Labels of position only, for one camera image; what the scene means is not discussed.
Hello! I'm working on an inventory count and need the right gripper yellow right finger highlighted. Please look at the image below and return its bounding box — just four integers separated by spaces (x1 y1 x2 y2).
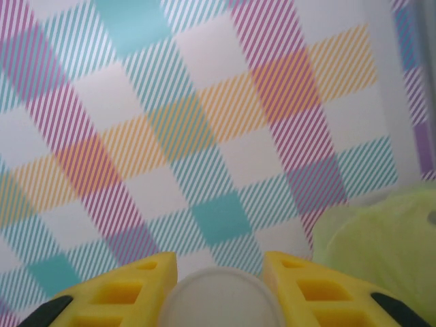
264 251 433 327

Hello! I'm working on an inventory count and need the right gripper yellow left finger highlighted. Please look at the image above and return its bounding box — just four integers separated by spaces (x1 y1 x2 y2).
20 251 178 327

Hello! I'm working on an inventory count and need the clear bottle white red label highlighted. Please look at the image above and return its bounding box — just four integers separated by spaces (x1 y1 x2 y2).
162 267 284 327

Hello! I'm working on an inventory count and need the bin with yellow-green liner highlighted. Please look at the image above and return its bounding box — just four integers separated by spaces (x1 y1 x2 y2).
311 182 436 324

